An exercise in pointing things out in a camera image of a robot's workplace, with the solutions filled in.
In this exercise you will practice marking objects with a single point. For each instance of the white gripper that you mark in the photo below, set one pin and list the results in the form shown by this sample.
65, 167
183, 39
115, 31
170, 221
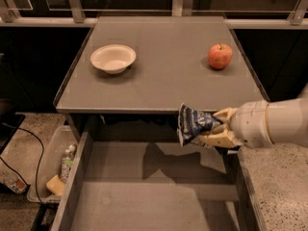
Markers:
249, 123

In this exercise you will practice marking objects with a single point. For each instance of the blue chip bag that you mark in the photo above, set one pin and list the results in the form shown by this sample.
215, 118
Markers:
191, 123

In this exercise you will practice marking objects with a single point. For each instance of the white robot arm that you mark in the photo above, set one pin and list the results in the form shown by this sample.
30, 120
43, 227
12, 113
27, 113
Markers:
288, 122

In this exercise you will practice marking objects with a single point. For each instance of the open grey top drawer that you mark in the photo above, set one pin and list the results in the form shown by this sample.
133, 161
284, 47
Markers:
156, 186

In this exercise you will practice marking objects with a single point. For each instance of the red apple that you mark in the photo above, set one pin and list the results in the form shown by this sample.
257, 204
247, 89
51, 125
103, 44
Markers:
220, 56

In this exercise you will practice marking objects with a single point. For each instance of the grey cabinet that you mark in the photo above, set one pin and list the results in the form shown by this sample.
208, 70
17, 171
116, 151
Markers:
171, 69

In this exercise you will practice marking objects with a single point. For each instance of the white bowl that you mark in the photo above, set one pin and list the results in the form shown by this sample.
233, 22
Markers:
113, 59

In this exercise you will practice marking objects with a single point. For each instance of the plastic bottle in bin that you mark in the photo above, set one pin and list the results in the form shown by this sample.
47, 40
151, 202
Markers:
67, 161

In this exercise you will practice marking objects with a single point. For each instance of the clear plastic bin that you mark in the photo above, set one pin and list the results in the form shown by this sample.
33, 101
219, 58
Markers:
51, 165

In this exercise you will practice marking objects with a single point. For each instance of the yellow sponge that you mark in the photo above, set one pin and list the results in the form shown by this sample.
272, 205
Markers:
55, 185

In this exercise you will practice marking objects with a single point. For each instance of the plastic bottle on floor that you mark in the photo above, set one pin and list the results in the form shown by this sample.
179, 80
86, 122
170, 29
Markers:
12, 181

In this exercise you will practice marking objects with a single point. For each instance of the metal railing frame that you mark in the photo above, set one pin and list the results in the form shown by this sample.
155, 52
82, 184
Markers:
83, 13

